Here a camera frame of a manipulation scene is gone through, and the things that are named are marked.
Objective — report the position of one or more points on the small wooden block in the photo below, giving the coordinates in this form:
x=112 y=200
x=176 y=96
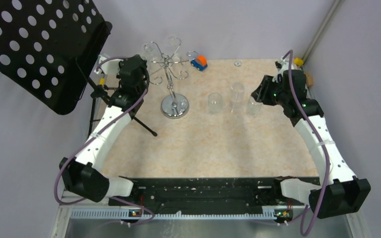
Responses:
x=309 y=79

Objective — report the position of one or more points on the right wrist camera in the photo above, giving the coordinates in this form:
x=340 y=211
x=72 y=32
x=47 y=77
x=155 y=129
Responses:
x=279 y=64

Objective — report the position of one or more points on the white round token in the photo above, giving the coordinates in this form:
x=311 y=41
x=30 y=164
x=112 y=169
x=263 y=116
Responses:
x=237 y=63

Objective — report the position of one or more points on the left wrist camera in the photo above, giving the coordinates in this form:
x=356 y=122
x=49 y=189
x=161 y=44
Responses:
x=100 y=68

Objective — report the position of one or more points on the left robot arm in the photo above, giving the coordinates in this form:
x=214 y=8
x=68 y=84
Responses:
x=80 y=172

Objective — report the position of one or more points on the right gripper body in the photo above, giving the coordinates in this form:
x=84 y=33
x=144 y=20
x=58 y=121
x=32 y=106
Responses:
x=270 y=91

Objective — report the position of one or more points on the chrome wine glass rack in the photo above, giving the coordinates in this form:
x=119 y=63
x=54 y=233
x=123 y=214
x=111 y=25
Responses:
x=174 y=105

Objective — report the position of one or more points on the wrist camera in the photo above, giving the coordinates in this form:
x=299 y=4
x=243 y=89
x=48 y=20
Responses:
x=100 y=68
x=279 y=64

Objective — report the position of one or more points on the wine glass removed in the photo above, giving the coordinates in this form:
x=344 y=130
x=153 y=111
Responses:
x=253 y=107
x=215 y=103
x=237 y=96

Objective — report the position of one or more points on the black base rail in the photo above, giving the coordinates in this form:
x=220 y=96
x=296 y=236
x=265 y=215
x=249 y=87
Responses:
x=212 y=198

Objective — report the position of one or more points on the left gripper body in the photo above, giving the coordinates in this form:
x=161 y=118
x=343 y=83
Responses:
x=144 y=62

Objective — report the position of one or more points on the black perforated music stand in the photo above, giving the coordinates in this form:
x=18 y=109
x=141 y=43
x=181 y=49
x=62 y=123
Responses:
x=50 y=48

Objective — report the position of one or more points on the yellow corner piece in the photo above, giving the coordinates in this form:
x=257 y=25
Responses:
x=298 y=61

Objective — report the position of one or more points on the orange blue toy car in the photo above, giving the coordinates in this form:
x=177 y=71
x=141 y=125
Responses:
x=200 y=63

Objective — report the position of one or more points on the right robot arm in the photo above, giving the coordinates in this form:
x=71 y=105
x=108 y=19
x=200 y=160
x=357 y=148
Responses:
x=340 y=191

